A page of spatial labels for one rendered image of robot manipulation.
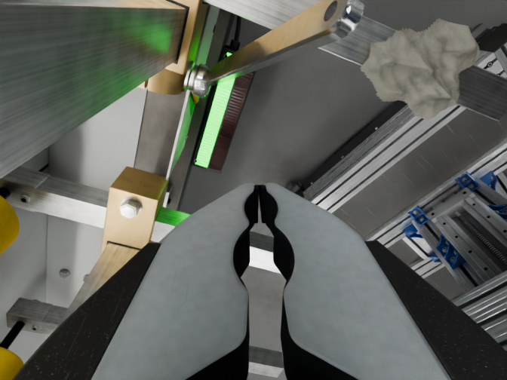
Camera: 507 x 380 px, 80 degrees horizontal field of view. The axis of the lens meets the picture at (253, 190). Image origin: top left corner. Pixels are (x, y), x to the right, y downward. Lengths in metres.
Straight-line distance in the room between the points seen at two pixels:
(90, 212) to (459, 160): 1.08
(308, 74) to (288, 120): 0.17
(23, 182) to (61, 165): 0.24
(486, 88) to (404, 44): 0.09
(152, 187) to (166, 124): 0.13
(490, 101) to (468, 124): 0.84
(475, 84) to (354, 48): 0.10
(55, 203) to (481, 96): 0.41
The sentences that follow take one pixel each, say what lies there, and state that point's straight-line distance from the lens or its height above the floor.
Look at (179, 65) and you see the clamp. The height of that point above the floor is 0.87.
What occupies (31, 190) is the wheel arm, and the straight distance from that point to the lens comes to 0.39.
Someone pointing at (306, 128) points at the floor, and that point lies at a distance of 1.19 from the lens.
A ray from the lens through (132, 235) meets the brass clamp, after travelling 0.37.
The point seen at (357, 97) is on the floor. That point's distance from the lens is 1.20.
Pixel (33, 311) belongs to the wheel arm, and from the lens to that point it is 0.59.
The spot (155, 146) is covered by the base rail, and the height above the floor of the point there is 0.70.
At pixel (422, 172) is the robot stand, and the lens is 1.16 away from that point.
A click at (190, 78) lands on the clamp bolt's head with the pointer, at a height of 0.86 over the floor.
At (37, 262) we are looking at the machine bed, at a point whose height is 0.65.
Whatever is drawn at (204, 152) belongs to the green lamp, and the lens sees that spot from 0.45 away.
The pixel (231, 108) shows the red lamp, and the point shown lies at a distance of 0.42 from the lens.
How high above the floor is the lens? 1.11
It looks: 60 degrees down
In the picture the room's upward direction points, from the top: 179 degrees clockwise
